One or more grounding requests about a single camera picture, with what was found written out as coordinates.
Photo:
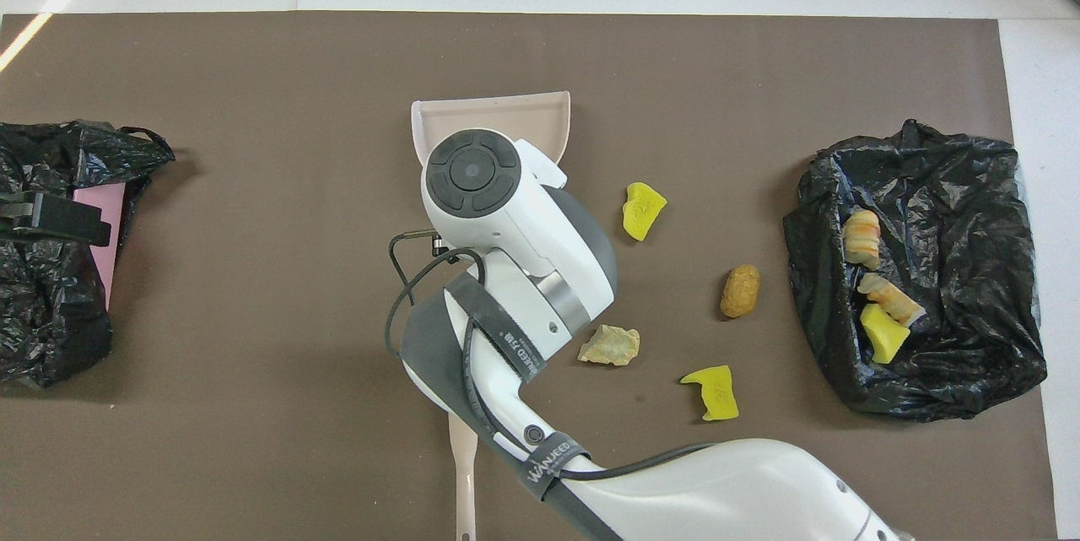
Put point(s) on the beige plastic dustpan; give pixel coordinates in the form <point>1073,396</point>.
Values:
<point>506,115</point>

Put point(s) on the beige hand brush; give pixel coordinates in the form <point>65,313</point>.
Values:
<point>462,490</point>

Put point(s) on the beige foam rock chunk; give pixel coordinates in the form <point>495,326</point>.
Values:
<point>609,346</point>
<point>890,298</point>

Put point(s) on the yellow sponge piece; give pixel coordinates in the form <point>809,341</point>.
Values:
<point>643,210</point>
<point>717,393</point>
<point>882,336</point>

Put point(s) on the brown potato shaped bread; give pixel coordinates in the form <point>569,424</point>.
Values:
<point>740,291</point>

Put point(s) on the striped croissant bread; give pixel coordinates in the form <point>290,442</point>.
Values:
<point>862,237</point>

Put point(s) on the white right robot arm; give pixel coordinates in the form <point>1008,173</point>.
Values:
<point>523,254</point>

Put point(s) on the black trash bag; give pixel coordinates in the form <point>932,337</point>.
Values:
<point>42,313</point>

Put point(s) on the black bag lined bin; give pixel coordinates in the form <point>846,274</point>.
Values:
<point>970,229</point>

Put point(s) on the pink box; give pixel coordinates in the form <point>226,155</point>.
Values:
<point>108,271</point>

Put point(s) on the brown table mat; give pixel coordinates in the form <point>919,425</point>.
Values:
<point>253,85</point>

